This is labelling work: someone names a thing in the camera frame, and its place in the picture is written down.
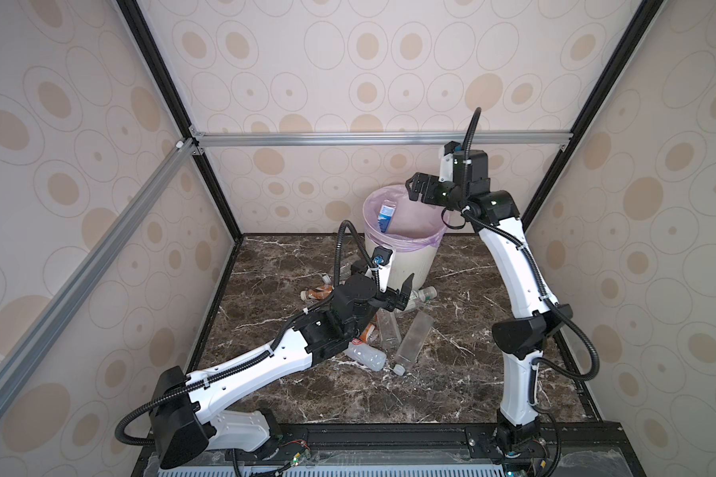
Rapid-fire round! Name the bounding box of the blue label clear bottle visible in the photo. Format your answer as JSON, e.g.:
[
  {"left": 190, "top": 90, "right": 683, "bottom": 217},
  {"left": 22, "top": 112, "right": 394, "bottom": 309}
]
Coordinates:
[{"left": 377, "top": 200, "right": 397, "bottom": 233}]

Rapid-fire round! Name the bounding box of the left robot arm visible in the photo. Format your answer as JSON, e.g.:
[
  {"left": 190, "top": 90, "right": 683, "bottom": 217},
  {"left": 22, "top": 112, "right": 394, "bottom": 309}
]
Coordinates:
[{"left": 115, "top": 220, "right": 414, "bottom": 469}]

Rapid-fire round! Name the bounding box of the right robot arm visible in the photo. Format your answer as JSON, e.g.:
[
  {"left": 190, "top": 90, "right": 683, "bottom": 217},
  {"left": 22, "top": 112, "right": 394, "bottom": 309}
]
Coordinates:
[{"left": 406, "top": 109, "right": 600, "bottom": 455}]

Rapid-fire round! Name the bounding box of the white plastic waste bin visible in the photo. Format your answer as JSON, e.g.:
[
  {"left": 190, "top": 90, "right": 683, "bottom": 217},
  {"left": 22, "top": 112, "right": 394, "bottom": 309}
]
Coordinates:
[{"left": 365, "top": 231, "right": 443, "bottom": 289}]

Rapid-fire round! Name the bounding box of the pink bin liner bag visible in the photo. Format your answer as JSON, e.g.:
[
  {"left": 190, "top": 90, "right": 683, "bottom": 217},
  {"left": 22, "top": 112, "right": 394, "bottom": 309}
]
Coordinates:
[{"left": 362, "top": 185, "right": 447, "bottom": 254}]

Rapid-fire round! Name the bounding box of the brown bottle lying left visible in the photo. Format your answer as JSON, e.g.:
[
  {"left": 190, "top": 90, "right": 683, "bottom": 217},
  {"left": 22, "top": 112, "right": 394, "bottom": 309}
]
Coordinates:
[{"left": 300, "top": 284, "right": 333, "bottom": 301}]

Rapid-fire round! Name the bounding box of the brown tea bottle orange label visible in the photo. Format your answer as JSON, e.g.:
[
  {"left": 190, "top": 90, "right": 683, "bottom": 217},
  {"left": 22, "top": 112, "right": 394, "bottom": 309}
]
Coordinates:
[{"left": 359, "top": 321, "right": 380, "bottom": 346}]

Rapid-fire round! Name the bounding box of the clear bottle white cap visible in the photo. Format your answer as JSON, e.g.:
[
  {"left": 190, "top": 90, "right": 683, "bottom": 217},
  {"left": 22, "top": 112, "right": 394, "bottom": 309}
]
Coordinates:
[{"left": 377, "top": 309, "right": 402, "bottom": 350}]

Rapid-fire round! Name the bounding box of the tall clear square bottle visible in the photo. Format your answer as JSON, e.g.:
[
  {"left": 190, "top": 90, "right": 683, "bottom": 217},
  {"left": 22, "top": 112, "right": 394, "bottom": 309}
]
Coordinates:
[{"left": 393, "top": 311, "right": 434, "bottom": 376}]

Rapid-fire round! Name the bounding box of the white bottle red label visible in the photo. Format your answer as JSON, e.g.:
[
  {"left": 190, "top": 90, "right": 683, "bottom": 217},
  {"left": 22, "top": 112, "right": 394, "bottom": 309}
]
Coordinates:
[{"left": 344, "top": 339, "right": 387, "bottom": 372}]

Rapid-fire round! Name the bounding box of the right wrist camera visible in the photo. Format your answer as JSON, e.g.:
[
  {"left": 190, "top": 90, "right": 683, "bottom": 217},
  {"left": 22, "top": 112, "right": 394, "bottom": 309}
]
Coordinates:
[{"left": 439, "top": 141, "right": 461, "bottom": 182}]

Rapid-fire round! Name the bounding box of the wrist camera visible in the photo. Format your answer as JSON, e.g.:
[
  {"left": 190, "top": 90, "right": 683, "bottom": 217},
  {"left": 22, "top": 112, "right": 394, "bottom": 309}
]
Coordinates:
[
  {"left": 370, "top": 246, "right": 393, "bottom": 293},
  {"left": 439, "top": 141, "right": 461, "bottom": 182}
]

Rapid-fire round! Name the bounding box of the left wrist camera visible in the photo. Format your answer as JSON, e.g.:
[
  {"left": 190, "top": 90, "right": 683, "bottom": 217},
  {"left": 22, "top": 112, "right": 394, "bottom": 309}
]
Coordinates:
[{"left": 370, "top": 246, "right": 393, "bottom": 293}]

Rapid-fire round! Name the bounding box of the back aluminium rail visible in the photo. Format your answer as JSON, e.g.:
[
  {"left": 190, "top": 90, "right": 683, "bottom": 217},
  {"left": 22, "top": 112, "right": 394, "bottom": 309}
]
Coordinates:
[{"left": 195, "top": 130, "right": 573, "bottom": 148}]

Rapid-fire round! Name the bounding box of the aluminium rail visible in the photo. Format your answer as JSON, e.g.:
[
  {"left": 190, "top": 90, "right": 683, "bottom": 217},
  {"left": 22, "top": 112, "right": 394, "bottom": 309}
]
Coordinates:
[
  {"left": 0, "top": 138, "right": 198, "bottom": 419},
  {"left": 195, "top": 130, "right": 573, "bottom": 148}
]

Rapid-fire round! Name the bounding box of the black frame post right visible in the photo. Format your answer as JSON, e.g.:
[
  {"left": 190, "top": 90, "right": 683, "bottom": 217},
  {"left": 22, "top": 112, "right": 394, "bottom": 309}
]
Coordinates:
[{"left": 522, "top": 0, "right": 665, "bottom": 232}]

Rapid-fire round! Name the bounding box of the black frame post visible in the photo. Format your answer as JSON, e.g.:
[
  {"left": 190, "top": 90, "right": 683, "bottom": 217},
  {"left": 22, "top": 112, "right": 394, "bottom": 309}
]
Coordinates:
[
  {"left": 115, "top": 0, "right": 244, "bottom": 242},
  {"left": 522, "top": 0, "right": 665, "bottom": 232}
]

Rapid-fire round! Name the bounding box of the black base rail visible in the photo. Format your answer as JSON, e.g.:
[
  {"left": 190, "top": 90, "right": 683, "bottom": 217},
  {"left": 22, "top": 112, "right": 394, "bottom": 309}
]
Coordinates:
[{"left": 133, "top": 421, "right": 644, "bottom": 476}]

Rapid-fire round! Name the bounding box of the black frame post left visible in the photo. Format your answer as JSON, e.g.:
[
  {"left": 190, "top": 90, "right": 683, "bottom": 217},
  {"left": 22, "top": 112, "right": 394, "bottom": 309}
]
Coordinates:
[{"left": 115, "top": 0, "right": 244, "bottom": 242}]

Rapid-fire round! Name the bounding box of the left aluminium rail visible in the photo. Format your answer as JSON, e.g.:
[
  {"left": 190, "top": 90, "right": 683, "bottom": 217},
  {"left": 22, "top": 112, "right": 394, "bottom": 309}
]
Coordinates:
[{"left": 0, "top": 138, "right": 198, "bottom": 419}]

